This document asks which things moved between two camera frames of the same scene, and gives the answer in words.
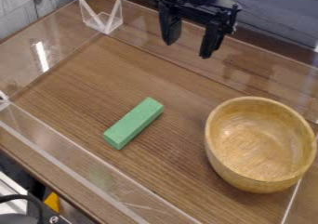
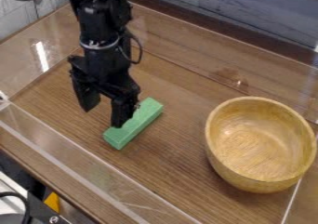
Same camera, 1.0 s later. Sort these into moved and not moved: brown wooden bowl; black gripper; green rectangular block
Moved: black gripper
Not moved: brown wooden bowl; green rectangular block
